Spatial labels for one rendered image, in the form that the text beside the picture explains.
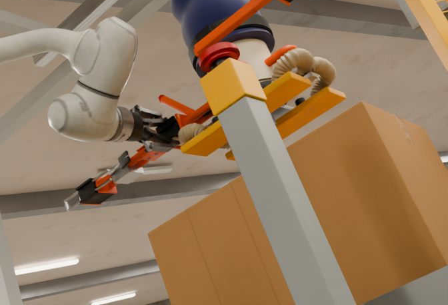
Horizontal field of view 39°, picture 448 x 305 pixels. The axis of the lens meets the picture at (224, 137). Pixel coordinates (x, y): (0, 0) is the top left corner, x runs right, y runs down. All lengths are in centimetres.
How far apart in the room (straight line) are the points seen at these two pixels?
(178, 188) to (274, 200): 914
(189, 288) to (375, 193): 48
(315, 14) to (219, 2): 515
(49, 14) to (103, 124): 428
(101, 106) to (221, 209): 35
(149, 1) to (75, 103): 306
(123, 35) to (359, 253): 68
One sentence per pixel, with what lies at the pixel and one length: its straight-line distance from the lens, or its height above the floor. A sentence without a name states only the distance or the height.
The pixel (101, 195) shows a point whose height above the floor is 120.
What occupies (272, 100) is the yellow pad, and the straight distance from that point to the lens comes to 145.
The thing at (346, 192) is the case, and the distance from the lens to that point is 124.
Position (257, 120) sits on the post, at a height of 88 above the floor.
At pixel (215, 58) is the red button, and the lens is 102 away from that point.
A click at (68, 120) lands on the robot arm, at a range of 142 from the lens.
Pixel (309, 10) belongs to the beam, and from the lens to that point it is 673.
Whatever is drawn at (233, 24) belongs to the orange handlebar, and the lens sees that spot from 134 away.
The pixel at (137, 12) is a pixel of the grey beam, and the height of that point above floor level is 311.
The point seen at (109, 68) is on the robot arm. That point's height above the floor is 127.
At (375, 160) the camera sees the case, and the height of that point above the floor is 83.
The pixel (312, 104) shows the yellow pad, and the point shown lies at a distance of 157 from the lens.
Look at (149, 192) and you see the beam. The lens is 975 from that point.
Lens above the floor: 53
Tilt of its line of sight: 22 degrees up
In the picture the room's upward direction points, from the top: 22 degrees counter-clockwise
